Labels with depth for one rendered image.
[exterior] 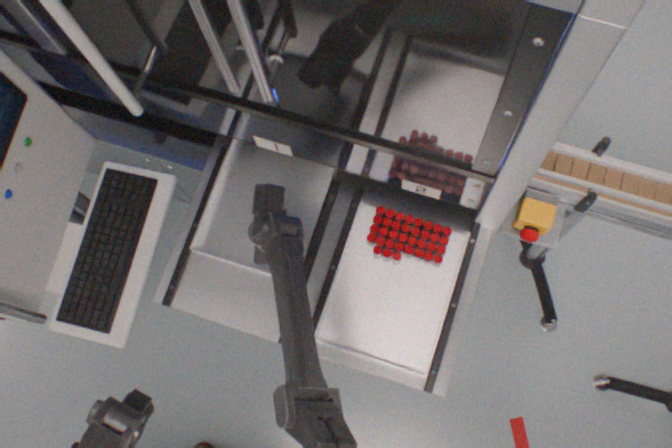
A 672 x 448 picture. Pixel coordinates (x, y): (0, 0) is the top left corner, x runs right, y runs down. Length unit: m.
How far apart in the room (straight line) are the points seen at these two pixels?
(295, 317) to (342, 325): 0.38
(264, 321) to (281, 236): 0.36
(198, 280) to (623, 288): 1.55
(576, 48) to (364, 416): 1.81
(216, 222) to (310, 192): 0.23
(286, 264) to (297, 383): 0.24
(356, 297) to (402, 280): 0.11
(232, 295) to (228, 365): 0.90
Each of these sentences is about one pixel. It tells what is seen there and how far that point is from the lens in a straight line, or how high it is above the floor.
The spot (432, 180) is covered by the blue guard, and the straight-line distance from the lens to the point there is 1.51.
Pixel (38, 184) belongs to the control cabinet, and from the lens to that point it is 1.77.
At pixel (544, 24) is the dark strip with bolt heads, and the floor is 1.76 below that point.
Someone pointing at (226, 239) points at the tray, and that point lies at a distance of 1.73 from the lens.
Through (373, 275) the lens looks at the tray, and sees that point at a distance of 1.68.
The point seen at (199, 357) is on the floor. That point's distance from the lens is 2.61.
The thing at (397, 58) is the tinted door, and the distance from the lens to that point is 1.09.
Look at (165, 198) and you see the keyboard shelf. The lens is 1.88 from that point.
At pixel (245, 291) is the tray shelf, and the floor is 0.88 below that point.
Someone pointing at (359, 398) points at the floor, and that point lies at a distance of 2.53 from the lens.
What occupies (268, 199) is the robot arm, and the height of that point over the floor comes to 1.15.
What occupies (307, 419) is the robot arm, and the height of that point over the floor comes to 1.35.
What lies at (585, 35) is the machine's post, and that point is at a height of 1.76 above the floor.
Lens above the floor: 2.53
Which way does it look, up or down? 75 degrees down
